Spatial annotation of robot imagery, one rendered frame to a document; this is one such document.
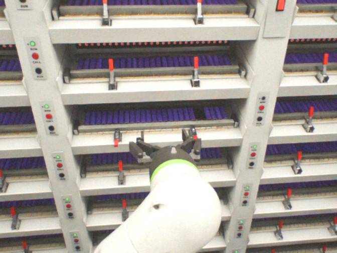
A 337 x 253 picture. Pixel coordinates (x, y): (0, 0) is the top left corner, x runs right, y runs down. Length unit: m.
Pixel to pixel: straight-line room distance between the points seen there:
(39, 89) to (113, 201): 0.57
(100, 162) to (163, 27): 0.58
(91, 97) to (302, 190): 1.00
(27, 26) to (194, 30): 0.46
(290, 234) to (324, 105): 0.63
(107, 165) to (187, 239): 0.76
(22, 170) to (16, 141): 0.16
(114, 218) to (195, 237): 0.86
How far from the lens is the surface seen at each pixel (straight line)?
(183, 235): 0.38
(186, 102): 1.08
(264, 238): 1.46
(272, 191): 1.34
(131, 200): 1.22
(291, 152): 1.27
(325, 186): 1.47
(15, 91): 0.97
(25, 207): 1.32
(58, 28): 0.85
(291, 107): 1.19
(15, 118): 1.14
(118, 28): 0.83
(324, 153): 1.33
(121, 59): 0.99
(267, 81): 0.96
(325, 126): 1.20
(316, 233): 1.57
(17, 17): 0.88
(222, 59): 1.02
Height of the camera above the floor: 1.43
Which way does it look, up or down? 28 degrees down
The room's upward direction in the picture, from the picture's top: straight up
